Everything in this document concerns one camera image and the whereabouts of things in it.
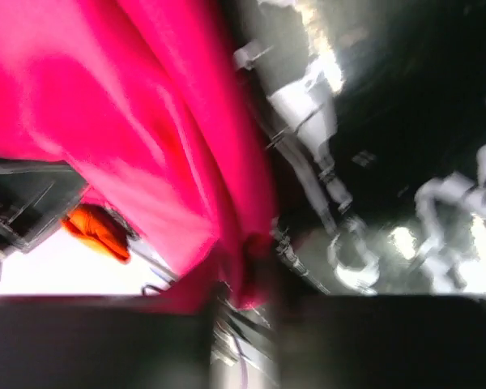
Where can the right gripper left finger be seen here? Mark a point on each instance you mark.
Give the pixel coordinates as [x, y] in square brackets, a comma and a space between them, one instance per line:
[87, 342]

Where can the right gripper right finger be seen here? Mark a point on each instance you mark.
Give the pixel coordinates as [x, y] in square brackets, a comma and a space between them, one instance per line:
[382, 342]

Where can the magenta pink towel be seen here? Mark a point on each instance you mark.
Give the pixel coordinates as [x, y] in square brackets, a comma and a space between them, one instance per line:
[141, 99]

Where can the orange folded towel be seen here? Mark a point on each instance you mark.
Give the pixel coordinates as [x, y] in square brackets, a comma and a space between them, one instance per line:
[98, 230]

